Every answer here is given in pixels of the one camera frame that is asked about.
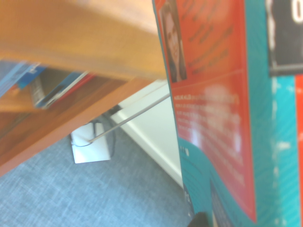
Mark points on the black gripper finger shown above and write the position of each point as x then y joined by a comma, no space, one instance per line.
201,220

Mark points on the turquoise and red paperback book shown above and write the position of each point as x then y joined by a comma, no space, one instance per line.
213,94

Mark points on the books on shelf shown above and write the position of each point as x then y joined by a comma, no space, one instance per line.
61,91

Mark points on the white floor lamp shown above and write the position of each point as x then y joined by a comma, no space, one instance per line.
92,153

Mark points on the oak wooden bookshelf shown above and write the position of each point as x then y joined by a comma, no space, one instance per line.
82,47

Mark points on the light blue paperback book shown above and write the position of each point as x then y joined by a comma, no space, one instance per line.
16,73

